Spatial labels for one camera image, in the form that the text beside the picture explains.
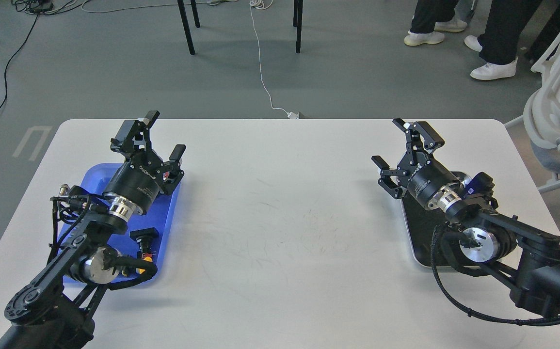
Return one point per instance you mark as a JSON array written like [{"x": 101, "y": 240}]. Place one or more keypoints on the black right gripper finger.
[
  {"x": 396, "y": 191},
  {"x": 421, "y": 140}
]

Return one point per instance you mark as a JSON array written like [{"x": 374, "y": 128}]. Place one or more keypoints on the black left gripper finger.
[
  {"x": 133, "y": 137},
  {"x": 172, "y": 166}
]

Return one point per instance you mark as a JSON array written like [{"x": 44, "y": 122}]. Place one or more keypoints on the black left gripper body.
[{"x": 139, "y": 181}]

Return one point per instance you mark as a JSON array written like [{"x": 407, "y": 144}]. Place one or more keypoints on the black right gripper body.
[{"x": 432, "y": 185}]

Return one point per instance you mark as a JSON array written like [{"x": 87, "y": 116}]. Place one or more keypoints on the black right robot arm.
[{"x": 453, "y": 222}]

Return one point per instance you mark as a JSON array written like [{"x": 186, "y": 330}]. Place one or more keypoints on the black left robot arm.
[{"x": 55, "y": 310}]

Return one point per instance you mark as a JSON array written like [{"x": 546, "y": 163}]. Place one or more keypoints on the metal tray with black mat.
[{"x": 421, "y": 223}]

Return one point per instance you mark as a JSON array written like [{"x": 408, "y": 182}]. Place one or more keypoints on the blue plastic bin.
[{"x": 123, "y": 220}]

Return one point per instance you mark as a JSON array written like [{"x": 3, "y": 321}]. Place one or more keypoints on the person with white sneakers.
[{"x": 431, "y": 19}]

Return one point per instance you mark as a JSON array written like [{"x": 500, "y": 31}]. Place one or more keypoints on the black table leg left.
[{"x": 185, "y": 22}]

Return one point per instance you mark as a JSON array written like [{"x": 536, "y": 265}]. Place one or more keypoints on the black table leg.
[
  {"x": 185, "y": 22},
  {"x": 298, "y": 7}
]

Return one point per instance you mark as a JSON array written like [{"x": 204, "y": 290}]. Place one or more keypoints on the black table leg right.
[{"x": 298, "y": 7}]

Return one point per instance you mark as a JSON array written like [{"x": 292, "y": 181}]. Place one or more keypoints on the black push button switch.
[{"x": 144, "y": 239}]

